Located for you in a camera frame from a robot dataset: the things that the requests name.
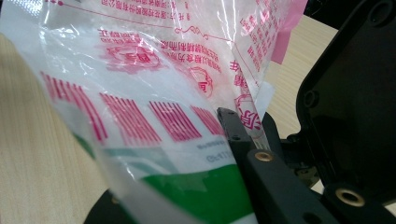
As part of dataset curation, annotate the clear plastic bag red print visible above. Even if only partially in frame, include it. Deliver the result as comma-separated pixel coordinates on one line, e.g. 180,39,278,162
0,0,309,224

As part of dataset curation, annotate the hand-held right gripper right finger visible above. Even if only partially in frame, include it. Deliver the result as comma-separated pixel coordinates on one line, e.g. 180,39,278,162
262,111,290,157

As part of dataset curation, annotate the white container with black lid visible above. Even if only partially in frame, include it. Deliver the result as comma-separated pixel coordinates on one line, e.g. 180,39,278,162
83,0,396,224

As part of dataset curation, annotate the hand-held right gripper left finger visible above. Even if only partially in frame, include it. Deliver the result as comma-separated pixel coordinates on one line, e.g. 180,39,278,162
217,106,275,224

